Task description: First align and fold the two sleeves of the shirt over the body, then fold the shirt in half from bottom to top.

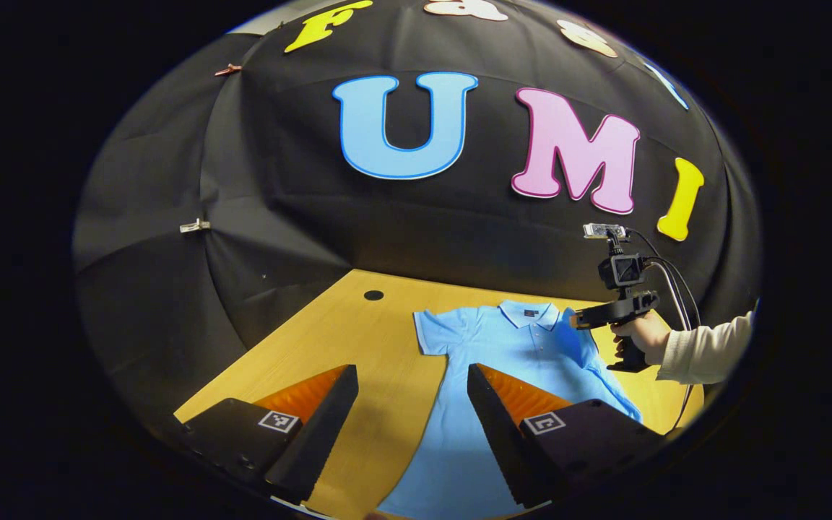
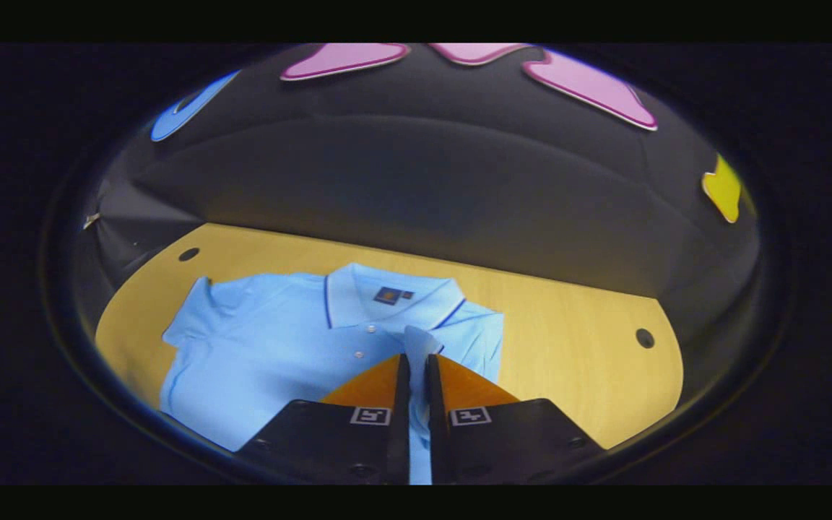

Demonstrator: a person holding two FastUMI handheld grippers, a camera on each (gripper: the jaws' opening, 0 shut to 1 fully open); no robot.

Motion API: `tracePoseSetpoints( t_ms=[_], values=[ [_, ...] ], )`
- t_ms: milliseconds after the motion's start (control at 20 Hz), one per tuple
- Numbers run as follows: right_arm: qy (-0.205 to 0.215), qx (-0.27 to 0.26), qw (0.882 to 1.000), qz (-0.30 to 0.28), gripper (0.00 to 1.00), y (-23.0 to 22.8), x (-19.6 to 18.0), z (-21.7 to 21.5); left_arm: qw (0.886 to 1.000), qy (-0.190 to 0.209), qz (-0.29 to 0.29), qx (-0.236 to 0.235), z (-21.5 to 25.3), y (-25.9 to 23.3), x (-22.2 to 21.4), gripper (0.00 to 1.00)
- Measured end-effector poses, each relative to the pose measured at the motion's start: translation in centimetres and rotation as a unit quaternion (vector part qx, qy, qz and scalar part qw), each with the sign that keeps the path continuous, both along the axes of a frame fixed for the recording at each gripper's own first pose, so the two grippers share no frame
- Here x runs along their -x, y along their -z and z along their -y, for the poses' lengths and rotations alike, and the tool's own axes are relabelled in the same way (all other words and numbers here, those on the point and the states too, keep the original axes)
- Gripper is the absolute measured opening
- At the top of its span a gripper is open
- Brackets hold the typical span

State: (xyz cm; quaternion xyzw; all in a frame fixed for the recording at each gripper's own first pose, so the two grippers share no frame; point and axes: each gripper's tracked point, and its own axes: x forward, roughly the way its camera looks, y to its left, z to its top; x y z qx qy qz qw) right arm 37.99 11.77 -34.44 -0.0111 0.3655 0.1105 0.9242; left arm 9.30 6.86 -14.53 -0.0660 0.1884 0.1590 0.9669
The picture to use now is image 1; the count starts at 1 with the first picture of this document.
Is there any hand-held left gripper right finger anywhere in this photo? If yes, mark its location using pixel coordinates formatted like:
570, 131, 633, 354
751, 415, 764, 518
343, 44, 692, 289
467, 363, 670, 510

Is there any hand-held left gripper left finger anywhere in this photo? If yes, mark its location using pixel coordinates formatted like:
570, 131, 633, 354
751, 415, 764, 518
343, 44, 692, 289
174, 363, 360, 506

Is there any light blue T-shirt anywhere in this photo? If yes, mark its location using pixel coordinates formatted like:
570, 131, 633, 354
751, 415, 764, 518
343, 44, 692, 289
376, 300, 644, 520

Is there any black backdrop cloth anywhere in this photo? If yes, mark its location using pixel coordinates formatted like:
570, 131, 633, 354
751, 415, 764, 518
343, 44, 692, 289
73, 0, 763, 434

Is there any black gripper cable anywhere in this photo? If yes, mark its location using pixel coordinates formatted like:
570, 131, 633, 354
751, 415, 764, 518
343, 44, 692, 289
625, 228, 703, 434

